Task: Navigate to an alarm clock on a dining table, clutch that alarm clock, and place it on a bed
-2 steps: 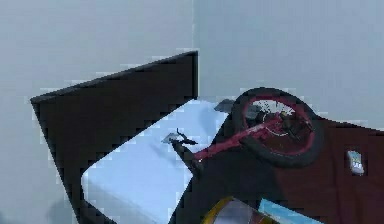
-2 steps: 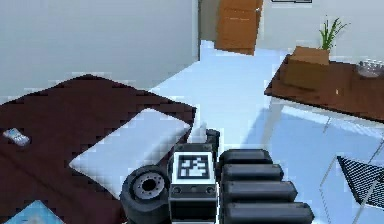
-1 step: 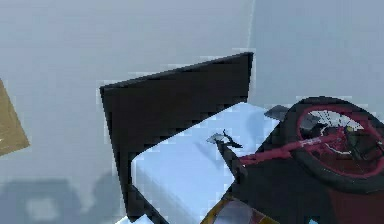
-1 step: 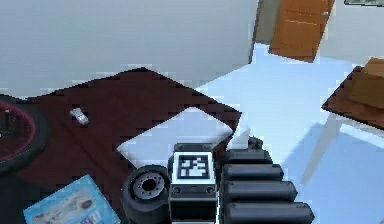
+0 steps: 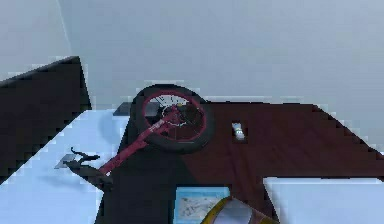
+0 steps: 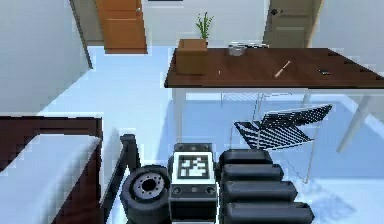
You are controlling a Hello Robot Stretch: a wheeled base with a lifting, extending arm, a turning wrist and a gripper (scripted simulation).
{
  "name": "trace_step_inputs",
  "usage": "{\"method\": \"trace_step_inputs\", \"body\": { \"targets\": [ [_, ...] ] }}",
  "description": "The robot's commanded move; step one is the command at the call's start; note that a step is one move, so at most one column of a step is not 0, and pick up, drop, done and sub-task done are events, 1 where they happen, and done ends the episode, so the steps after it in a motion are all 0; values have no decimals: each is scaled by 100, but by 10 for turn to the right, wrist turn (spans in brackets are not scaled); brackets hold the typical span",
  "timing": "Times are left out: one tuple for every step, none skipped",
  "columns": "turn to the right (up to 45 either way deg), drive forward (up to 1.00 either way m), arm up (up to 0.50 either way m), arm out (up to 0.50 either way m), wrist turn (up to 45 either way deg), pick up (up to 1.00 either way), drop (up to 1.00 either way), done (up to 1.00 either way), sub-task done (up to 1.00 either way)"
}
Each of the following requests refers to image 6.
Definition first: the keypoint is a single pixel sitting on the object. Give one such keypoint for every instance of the small black flat object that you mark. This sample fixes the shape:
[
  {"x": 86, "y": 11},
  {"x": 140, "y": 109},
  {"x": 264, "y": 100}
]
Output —
[{"x": 324, "y": 72}]

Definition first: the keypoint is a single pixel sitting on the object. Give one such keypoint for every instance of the orange wooden door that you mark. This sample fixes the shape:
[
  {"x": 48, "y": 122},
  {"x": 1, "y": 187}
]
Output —
[{"x": 121, "y": 26}]

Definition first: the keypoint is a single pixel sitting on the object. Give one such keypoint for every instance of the grey metal bowl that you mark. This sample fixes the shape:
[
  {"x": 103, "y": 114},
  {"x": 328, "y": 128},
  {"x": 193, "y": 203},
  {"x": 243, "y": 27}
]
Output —
[{"x": 237, "y": 50}]

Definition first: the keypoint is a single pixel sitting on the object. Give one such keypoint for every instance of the green house plant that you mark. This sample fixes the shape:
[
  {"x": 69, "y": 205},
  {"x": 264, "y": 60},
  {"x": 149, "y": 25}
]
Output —
[{"x": 204, "y": 26}]

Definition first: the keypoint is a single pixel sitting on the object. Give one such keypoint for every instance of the dark wood white bed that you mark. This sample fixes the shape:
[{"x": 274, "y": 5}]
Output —
[{"x": 43, "y": 170}]

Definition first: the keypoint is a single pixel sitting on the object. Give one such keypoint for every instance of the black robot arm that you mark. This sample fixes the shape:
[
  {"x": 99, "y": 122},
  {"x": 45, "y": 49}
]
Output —
[{"x": 246, "y": 186}]

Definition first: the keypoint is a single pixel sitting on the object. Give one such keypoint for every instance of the tan wooden stick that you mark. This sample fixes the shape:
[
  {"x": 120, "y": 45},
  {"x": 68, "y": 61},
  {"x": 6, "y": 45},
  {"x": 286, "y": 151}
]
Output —
[{"x": 282, "y": 69}]

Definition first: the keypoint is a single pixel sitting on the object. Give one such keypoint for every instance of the brown cardboard box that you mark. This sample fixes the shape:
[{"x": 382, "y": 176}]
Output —
[{"x": 191, "y": 58}]

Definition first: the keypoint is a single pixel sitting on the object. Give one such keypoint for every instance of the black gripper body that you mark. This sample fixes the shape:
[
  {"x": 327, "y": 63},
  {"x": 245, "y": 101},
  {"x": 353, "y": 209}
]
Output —
[{"x": 146, "y": 193}]

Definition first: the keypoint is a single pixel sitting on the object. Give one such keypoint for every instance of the grey-brown room door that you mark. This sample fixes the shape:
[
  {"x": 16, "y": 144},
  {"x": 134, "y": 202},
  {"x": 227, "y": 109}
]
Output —
[{"x": 290, "y": 23}]

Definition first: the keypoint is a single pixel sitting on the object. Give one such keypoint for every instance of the dark brown dining table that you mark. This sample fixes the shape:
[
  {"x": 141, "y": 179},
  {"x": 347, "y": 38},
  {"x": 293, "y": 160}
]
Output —
[{"x": 266, "y": 68}]

